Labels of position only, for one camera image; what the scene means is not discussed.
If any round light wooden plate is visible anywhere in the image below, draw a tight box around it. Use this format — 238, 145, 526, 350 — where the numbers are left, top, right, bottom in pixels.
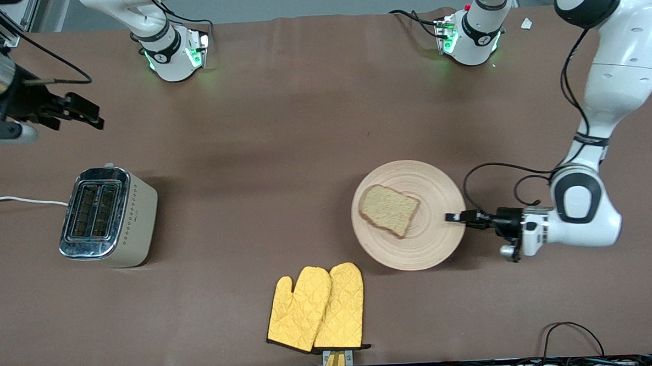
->
349, 158, 469, 274

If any slice of brown bread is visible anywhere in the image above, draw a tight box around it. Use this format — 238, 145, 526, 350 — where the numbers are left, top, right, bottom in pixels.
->
357, 182, 422, 241

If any beige and chrome toaster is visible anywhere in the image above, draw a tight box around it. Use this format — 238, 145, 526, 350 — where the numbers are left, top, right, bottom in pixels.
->
56, 162, 161, 271

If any yellow quilted oven mitt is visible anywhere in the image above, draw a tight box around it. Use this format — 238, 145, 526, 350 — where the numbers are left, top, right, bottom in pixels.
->
264, 265, 335, 355
310, 261, 372, 353

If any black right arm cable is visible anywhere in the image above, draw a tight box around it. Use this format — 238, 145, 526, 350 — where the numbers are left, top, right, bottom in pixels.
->
0, 0, 92, 88

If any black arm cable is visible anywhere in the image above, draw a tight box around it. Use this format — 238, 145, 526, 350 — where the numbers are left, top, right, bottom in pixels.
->
456, 27, 600, 221
0, 0, 92, 88

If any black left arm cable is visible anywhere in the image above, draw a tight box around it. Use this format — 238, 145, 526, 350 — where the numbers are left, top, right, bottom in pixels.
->
456, 27, 600, 221

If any aluminium frame profile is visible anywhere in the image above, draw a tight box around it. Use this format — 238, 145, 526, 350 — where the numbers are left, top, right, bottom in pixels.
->
0, 0, 42, 36

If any white toaster power cable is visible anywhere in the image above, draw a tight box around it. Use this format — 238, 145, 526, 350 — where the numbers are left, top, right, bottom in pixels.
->
0, 193, 70, 210

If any black looped cable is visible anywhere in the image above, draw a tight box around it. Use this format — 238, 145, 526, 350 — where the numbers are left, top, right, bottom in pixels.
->
540, 320, 605, 361

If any black right base cable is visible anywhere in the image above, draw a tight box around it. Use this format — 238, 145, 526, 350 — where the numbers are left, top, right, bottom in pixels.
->
145, 0, 214, 35

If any black base cable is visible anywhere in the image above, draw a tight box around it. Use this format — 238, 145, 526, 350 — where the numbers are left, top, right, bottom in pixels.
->
145, 0, 214, 35
389, 8, 443, 41

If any grey metal bracket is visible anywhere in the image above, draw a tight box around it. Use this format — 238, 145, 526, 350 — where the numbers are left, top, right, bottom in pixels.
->
321, 348, 354, 366

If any black left base cable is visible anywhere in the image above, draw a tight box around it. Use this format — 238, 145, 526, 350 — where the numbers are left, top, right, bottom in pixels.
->
389, 8, 443, 41

